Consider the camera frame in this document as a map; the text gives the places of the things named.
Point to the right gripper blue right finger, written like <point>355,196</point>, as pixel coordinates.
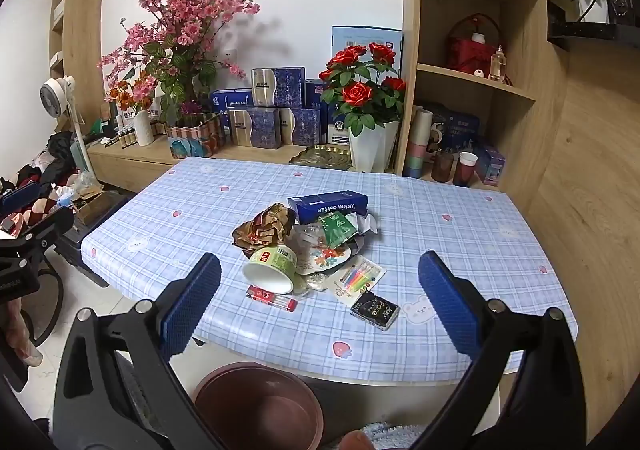
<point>546,408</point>

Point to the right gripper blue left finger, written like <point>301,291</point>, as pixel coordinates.
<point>116,388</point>

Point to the red white wrapper strip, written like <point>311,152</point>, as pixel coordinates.
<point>274,300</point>

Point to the black small carton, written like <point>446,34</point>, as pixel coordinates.
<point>373,309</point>

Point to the green paper yogurt cup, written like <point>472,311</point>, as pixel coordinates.
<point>272,269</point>

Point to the gold brown wrapper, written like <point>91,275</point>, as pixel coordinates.
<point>268,228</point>

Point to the colourful candle pack card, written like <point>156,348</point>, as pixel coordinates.
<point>357,276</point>

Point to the clear floral plastic bag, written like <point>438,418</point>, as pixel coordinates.
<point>313,255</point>

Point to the grey white paper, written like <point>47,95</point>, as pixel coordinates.
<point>364,225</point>

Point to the blue coffee box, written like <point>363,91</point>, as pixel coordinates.
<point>309,208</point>

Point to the green snack packet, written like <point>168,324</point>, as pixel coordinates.
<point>337,228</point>

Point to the maroon plastic trash bin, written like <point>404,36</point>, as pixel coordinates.
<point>251,406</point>

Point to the white desk fan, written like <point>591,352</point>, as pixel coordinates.
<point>58,97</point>

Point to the orange flowers white vase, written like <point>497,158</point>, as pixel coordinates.
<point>135,94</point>

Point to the patterned tin planter box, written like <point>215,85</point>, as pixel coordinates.
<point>201,140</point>

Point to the blue plaid tablecloth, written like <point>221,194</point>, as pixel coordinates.
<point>192,209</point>

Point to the purple small box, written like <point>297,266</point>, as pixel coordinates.
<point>490,164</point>

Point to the red paper cup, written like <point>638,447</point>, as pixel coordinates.
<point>465,169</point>

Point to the pink cherry blossom plant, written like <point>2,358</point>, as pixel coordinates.
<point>176,48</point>

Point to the dark brown glass cup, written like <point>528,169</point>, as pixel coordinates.
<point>442,166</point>

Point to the blue gift box lower left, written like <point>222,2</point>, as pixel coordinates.
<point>257,127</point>

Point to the blue gift box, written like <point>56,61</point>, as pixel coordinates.
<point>257,127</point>
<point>278,87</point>
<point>300,126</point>

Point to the blue gift box lower right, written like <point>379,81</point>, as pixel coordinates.
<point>300,126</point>

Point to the blue gift box top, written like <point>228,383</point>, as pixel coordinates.
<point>278,87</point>

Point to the white square flower pot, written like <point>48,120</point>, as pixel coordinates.
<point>372,148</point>

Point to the gold decorative tray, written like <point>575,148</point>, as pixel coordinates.
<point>324,156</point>

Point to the stack of pastel cups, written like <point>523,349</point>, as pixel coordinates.
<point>419,136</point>

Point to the red rose bouquet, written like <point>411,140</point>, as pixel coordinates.
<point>363,87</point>

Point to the red gift basket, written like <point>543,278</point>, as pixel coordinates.
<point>471,42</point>

